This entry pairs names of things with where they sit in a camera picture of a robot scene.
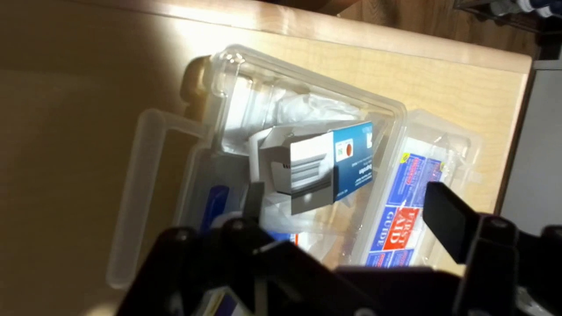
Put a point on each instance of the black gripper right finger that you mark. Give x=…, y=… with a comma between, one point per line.
x=493, y=257

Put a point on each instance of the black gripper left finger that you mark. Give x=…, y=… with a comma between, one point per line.
x=247, y=264

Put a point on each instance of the blue bandage box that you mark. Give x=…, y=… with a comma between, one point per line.
x=221, y=301

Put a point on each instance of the small grey cardboard box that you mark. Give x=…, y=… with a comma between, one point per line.
x=319, y=168

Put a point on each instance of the clear plastic first aid case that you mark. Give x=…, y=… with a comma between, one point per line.
x=177, y=176

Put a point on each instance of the blue white box front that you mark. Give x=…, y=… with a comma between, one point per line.
x=405, y=217

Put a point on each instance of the clear plastic supply bag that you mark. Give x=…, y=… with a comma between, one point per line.
x=300, y=115

